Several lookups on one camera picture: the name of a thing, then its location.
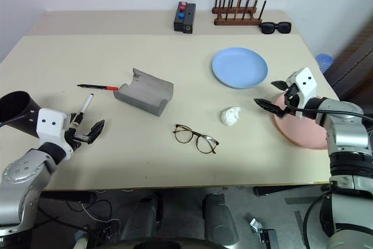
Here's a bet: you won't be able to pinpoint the plain black box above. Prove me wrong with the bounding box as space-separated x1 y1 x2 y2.
182 3 197 34

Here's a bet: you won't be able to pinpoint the black floor cable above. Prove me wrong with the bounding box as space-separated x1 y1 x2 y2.
37 199 120 243

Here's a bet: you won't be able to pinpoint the black cylindrical pen cup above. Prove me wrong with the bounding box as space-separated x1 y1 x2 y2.
0 90 42 139

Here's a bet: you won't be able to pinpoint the black pen with red end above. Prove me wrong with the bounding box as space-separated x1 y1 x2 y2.
77 83 120 92

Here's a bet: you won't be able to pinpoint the black box with coloured buttons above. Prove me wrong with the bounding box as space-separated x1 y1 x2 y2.
173 1 188 32

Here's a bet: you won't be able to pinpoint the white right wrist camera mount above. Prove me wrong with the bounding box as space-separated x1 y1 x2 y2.
285 67 319 120

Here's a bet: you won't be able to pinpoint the black robot torso cable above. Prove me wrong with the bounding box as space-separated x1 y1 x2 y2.
301 183 335 249

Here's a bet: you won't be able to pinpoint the dark rounded base shape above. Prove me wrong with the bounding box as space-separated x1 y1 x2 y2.
94 237 230 249

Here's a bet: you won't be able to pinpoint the tortoiseshell eyeglasses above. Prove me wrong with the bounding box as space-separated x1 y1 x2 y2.
173 124 220 155

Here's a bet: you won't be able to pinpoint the small metal caster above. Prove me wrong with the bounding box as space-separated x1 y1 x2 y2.
249 218 262 234

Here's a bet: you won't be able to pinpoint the black sunglasses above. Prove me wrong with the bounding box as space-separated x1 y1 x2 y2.
259 21 293 35

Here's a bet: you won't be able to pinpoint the crumpled white paper ball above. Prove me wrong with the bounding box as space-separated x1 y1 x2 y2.
219 106 244 128

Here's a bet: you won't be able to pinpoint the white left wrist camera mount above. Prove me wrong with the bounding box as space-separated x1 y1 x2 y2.
37 108 73 161

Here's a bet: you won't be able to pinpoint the light blue plate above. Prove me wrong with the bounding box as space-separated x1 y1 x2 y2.
211 46 269 90

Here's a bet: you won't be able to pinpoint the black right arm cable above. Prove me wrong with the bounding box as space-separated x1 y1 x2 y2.
296 108 373 122

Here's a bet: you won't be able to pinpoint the black floor bracket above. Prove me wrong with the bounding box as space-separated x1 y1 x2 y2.
257 228 279 249

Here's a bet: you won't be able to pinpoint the grey open glasses case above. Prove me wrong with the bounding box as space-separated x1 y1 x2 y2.
113 68 175 118

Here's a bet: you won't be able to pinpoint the black bar under table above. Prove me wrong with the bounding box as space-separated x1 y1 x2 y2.
40 190 97 205

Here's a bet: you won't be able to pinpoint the blue ribbed bottle cap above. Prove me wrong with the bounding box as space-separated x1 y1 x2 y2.
315 53 333 72

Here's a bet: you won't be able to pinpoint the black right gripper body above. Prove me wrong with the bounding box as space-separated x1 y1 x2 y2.
283 84 301 117

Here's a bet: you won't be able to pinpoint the pink plate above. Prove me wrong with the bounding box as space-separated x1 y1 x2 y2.
272 94 332 151

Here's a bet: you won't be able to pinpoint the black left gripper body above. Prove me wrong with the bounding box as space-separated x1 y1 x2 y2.
64 128 90 151

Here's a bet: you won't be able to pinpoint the white marker with black cap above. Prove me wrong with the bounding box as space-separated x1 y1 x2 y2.
72 93 95 127

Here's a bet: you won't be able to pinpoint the grey floor tape strip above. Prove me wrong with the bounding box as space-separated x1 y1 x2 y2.
284 195 310 206
293 210 305 234

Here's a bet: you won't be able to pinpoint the brown wooden peg rack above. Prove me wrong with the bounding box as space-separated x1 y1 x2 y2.
211 0 262 15
213 0 268 26

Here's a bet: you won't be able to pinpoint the dark brown wooden furniture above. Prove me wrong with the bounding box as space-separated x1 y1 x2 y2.
322 20 373 103

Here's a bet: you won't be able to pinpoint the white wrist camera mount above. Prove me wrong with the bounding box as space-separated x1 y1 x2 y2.
37 108 73 161
285 67 319 120

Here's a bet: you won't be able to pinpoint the white floor cable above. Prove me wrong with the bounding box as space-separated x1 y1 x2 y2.
80 201 113 222

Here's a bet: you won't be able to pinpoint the dark rounded robot leg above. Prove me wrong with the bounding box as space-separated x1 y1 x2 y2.
118 192 160 241
202 192 240 246

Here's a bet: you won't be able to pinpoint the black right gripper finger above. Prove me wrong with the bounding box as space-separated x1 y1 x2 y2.
270 80 290 91
254 98 288 119

